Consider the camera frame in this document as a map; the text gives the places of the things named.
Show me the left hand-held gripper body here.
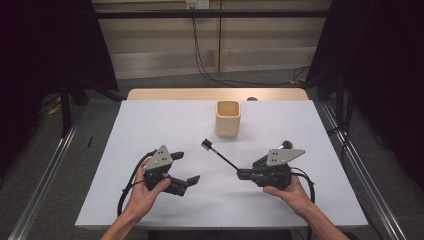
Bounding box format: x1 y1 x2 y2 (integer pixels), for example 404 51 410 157
142 144 174 192

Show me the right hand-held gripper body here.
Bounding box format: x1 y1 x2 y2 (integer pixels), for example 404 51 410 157
252 148 306 192

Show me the thin black makeup brush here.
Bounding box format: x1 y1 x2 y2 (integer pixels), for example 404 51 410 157
201 138 240 172

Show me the black powder makeup brush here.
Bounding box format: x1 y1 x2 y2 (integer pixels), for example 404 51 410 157
252 139 294 169

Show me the beige square cup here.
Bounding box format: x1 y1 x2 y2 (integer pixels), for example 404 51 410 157
214 100 242 138

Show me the person's right hand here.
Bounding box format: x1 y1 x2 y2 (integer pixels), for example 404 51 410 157
262 174 315 218

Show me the person's left hand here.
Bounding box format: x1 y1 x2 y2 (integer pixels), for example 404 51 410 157
125 159 172 221

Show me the white table sheet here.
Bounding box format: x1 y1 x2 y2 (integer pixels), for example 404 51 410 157
75 99 369 231

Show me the black metal stand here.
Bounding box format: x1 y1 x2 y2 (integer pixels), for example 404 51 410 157
334 73 346 131
59 78 73 138

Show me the black horizontal bar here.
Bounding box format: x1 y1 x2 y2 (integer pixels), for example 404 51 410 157
94 9 331 19

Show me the black curtain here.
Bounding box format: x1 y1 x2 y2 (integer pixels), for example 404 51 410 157
304 0 424 191
0 0 119 174

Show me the right hand-held gripper cable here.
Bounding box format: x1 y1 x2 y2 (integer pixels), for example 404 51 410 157
289 166 316 240

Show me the hand-held gripper cable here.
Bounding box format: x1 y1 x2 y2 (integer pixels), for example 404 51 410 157
116 149 158 218
289 166 316 240

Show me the left hand-held gripper cable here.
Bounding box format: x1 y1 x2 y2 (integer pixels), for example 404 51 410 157
116 149 158 218

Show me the black wall cable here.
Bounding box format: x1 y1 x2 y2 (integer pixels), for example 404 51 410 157
190 16 311 88

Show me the yellow floor cable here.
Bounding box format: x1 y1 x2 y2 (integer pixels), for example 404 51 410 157
46 96 64 116

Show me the aluminium floor rail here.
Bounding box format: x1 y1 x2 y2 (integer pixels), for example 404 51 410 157
319 101 408 240
7 106 88 240

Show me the white wall socket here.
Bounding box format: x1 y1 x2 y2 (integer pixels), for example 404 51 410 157
185 0 210 10

